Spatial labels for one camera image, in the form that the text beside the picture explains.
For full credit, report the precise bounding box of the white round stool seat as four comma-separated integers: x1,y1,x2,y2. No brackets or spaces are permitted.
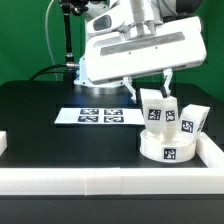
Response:
140,130,196,163

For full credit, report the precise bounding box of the white U-shaped fence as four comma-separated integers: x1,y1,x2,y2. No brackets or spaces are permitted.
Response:
0,133,224,196

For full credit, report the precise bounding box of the paper sheet with markers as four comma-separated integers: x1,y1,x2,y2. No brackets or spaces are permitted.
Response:
54,108,144,125

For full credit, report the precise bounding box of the white cable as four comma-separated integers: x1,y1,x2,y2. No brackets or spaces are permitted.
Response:
44,0,59,81

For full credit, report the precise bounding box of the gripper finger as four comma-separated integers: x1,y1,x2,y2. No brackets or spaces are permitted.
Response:
160,68,173,98
123,77,137,102

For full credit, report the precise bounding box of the black cable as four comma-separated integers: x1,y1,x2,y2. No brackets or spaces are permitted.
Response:
28,63,76,82

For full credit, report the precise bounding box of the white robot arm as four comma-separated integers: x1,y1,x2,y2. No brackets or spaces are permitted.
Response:
75,0,206,95

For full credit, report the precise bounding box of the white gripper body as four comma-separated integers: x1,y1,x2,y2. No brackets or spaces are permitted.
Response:
85,16,206,84

